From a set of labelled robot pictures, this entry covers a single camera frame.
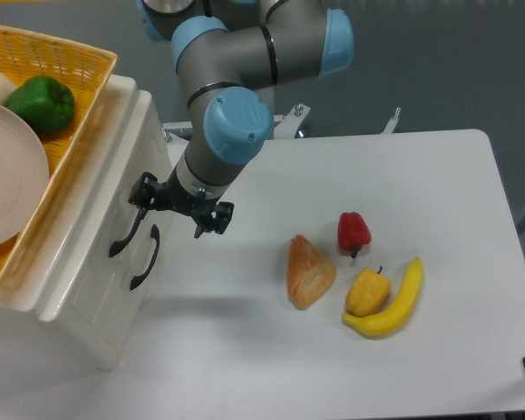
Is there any black top drawer handle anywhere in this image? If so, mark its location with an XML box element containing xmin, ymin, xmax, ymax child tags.
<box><xmin>108</xmin><ymin>207</ymin><xmax>147</xmax><ymax>258</ymax></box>

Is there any yellow wicker basket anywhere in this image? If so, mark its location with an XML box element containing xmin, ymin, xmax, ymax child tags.
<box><xmin>0</xmin><ymin>25</ymin><xmax>117</xmax><ymax>286</ymax></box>

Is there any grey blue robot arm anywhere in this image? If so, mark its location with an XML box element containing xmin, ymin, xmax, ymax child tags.
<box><xmin>129</xmin><ymin>1</ymin><xmax>354</xmax><ymax>234</ymax></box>

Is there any beige round plate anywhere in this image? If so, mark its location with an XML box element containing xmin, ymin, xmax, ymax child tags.
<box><xmin>0</xmin><ymin>106</ymin><xmax>49</xmax><ymax>244</ymax></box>

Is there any white drawer cabinet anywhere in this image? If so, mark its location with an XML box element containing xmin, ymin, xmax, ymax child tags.
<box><xmin>0</xmin><ymin>75</ymin><xmax>172</xmax><ymax>369</ymax></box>

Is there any green bell pepper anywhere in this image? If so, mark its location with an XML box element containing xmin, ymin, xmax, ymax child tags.
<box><xmin>5</xmin><ymin>75</ymin><xmax>74</xmax><ymax>135</ymax></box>

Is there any black lower drawer handle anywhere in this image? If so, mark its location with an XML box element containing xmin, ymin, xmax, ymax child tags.
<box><xmin>129</xmin><ymin>223</ymin><xmax>161</xmax><ymax>291</ymax></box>

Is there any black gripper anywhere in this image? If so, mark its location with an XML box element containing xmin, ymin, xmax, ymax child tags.
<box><xmin>128</xmin><ymin>171</ymin><xmax>235</xmax><ymax>239</ymax></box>

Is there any black drawer handle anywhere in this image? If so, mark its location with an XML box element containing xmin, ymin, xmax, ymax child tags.
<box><xmin>129</xmin><ymin>223</ymin><xmax>161</xmax><ymax>291</ymax></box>
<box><xmin>108</xmin><ymin>207</ymin><xmax>147</xmax><ymax>258</ymax></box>

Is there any yellow banana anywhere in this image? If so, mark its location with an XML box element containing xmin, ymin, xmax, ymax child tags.
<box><xmin>341</xmin><ymin>257</ymin><xmax>424</xmax><ymax>339</ymax></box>

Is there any yellow bell pepper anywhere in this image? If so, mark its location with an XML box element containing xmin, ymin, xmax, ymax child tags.
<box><xmin>345</xmin><ymin>266</ymin><xmax>391</xmax><ymax>317</ymax></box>

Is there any orange bread piece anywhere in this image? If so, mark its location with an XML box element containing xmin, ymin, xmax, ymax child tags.
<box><xmin>287</xmin><ymin>234</ymin><xmax>337</xmax><ymax>310</ymax></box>

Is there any red bell pepper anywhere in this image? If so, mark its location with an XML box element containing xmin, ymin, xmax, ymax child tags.
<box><xmin>337</xmin><ymin>212</ymin><xmax>372</xmax><ymax>258</ymax></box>

